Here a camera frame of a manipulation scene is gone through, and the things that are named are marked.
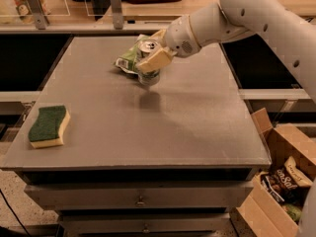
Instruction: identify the upper metal drawer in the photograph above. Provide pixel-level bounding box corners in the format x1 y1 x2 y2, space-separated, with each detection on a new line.
25 182 253 211

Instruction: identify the dark snack bag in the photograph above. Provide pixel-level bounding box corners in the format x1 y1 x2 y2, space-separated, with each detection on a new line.
260 167 299 203

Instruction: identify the middle metal bracket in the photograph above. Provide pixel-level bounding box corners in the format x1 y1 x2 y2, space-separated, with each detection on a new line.
110 0 124 30

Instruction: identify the black floor cable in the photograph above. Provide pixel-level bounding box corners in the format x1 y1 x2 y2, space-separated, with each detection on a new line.
0 189 33 237

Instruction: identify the cardboard box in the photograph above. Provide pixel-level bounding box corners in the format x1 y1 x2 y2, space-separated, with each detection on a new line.
237 109 316 237

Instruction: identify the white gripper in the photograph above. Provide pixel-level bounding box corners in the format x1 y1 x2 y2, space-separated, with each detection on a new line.
136 16 200 73

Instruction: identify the green yellow sponge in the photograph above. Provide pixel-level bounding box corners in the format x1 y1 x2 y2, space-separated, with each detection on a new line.
28 106 70 148

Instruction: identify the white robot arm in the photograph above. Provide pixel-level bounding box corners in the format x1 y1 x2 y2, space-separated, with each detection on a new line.
136 0 316 101

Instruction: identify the green snack bag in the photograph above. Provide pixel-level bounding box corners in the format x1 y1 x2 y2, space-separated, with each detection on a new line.
282 203 302 222

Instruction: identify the yellow snack bag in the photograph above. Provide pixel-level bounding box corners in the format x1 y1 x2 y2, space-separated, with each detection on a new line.
284 156 313 188

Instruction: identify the green jalapeno chip bag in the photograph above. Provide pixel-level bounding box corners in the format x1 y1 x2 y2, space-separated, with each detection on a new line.
115 35 148 74

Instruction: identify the left metal bracket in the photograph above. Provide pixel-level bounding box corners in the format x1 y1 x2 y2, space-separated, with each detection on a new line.
27 0 48 30

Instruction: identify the lower metal drawer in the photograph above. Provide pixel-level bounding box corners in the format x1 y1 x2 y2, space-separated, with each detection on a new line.
58 213 230 234

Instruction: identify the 7up soda can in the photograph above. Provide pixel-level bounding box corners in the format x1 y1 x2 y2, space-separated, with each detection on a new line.
136 39 161 86

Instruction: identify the metal bracket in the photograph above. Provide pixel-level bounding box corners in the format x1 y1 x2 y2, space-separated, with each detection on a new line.
27 0 48 30
110 0 124 30

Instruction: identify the metal drawer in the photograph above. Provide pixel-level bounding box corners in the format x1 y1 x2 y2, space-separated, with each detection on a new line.
25 182 253 211
58 213 230 234

